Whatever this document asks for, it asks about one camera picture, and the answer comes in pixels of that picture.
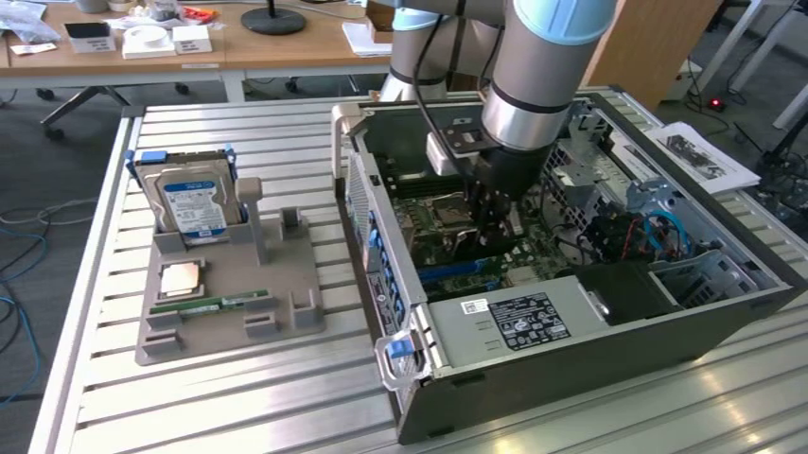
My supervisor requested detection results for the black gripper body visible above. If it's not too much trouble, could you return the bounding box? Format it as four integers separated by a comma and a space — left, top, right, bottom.
472, 140, 558, 203

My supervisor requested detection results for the green graphics card black shroud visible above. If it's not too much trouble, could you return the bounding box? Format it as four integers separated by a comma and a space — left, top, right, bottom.
405, 207, 524, 261

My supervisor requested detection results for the CPU socket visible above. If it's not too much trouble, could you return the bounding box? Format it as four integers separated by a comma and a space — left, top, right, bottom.
427, 193, 475, 231

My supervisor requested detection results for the green motherboard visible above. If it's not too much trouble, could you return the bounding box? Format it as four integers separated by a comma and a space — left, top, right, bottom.
376, 158, 591, 304

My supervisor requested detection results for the perforated metal drive cage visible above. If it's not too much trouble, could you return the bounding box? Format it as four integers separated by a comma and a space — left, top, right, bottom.
544, 108, 642, 250

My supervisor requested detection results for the blue expansion slot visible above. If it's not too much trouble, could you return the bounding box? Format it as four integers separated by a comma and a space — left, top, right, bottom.
417, 261, 482, 284

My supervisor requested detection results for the silver power supply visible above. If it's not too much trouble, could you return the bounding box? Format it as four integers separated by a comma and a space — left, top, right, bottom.
423, 275, 611, 371

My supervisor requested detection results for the printed paper stack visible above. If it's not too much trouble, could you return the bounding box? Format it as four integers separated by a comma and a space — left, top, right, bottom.
641, 120, 763, 196

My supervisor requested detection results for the small white device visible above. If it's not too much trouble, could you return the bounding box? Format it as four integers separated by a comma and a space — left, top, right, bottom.
667, 70, 697, 101

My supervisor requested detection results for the blue case release latch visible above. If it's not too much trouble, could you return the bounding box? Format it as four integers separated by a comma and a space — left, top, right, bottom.
383, 340, 412, 375

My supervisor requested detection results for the metal disk bay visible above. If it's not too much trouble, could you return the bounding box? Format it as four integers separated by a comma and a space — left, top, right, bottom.
649, 250, 758, 308

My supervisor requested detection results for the open dark PC case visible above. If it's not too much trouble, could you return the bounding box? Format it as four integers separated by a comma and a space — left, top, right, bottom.
329, 91, 808, 446

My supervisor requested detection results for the white paper pile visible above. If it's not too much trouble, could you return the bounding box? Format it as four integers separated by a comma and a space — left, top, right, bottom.
340, 21, 396, 59

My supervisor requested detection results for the cardboard box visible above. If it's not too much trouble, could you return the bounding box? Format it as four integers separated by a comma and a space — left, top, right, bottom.
364, 0, 400, 33

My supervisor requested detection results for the wooden cabinet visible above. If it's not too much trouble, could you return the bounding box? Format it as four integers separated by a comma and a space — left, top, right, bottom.
579, 0, 726, 111

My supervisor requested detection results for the black tripod stand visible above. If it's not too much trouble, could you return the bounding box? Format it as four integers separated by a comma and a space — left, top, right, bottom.
734, 108, 808, 212

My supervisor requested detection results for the grey parts rack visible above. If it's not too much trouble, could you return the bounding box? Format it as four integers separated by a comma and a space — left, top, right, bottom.
130, 177, 328, 367

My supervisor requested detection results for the hard disk with blue rails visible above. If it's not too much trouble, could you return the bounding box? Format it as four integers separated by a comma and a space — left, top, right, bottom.
124, 146, 245, 248

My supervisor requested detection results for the green RAM stick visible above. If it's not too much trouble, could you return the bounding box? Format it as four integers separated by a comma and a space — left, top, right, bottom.
148, 289, 271, 317

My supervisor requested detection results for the black lamp base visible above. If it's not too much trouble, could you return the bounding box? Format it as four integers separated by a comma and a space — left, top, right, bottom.
240, 0, 309, 36

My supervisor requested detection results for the CPU chip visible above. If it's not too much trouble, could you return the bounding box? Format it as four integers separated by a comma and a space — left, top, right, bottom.
156, 261, 206, 300

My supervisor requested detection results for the small white box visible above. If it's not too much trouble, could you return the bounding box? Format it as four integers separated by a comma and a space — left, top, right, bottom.
170, 24, 213, 56

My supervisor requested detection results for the orange object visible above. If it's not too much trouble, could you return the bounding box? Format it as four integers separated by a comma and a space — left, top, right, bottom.
180, 5, 220, 26

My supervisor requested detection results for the white tape roll on base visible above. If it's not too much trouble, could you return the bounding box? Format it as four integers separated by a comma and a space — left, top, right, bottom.
120, 25, 178, 61

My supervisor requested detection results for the white box with black lid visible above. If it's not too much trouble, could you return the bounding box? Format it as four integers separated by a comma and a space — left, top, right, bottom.
62, 21, 116, 55

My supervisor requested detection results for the wooden desk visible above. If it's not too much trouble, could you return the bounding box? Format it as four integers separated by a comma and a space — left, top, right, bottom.
0, 0, 572, 103

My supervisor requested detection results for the clear plastic bag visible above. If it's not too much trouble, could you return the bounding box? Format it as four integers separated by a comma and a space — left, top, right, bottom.
0, 0, 62, 44

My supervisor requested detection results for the black camera bracket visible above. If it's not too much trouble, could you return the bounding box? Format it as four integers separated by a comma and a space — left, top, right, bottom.
439, 123, 504, 158

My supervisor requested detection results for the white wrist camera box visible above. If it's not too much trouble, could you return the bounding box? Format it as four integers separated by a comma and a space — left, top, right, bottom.
425, 132, 472, 177

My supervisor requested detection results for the black cable bundle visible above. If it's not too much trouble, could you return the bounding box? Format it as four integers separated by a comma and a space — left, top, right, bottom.
554, 212, 651, 264

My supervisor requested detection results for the blue disk wire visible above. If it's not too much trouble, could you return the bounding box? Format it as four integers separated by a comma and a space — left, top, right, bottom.
641, 209, 697, 260

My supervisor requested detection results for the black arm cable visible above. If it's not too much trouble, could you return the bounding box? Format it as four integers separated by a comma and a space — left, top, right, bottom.
412, 12, 472, 183

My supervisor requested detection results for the white table frame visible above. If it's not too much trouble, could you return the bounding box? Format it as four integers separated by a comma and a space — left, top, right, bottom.
690, 0, 808, 130

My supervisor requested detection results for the white floor cable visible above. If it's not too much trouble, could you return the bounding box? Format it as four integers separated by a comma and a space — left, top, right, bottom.
0, 197, 100, 227

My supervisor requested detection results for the blue floor cable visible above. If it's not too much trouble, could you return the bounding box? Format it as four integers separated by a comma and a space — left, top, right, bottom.
0, 225, 50, 409

